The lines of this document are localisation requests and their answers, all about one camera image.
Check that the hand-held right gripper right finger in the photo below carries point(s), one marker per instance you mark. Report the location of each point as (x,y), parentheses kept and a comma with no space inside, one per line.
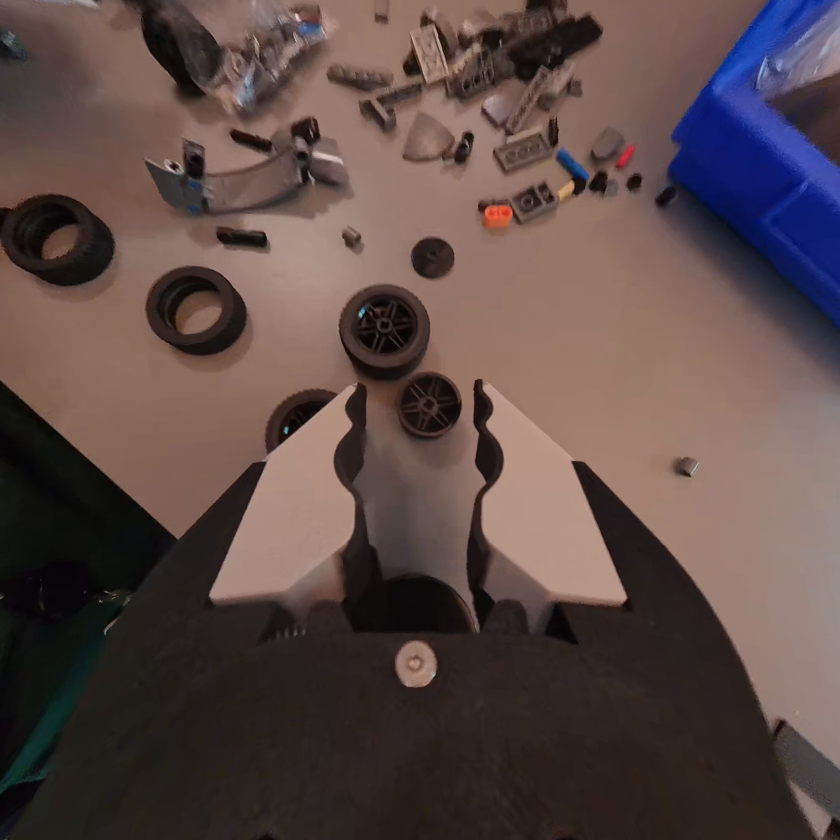
(551,525)

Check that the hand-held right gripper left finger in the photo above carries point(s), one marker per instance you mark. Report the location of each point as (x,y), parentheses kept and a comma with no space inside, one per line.
(289,525)

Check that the black rubber tyre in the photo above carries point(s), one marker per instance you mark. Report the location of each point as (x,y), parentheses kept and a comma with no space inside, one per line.
(161,321)
(92,256)
(279,420)

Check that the black spoked rim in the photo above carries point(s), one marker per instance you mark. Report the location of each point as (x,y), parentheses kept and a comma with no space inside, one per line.
(298,417)
(430,403)
(384,325)

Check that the pile of grey lego pieces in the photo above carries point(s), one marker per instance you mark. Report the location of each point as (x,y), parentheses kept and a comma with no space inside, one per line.
(472,72)

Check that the small dark grey piece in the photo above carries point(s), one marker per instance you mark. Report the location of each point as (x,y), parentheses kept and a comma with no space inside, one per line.
(686,466)
(352,236)

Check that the assembled black toy wheel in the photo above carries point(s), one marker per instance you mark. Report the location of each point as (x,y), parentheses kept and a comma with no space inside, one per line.
(420,348)

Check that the black axle pin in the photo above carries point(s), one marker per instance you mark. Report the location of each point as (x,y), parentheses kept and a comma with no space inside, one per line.
(241,237)
(253,140)

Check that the dark round disc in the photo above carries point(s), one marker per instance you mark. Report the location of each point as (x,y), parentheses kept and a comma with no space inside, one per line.
(433,256)

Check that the orange connector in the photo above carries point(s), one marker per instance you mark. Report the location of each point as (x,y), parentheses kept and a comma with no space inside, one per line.
(497,216)

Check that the dark grey square brick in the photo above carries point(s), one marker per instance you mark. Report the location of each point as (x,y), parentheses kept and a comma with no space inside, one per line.
(533,202)

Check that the grey wheel arch assembly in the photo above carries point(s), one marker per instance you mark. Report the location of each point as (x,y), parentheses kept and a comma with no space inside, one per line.
(262,180)

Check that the blue pin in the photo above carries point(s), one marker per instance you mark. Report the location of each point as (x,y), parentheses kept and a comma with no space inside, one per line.
(572,164)

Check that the small red piece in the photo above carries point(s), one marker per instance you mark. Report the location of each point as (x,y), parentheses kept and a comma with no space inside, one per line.
(625,156)

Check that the grey quarter dome piece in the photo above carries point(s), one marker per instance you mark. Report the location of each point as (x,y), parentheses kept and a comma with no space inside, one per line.
(430,139)

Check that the blue storage bin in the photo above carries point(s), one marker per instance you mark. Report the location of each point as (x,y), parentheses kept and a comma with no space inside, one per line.
(741,164)

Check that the clear bag of small parts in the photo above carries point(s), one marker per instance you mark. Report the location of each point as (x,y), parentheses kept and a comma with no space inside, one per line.
(275,59)

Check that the crumpled clear plastic bags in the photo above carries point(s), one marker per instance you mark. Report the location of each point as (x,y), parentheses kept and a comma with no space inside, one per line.
(807,46)

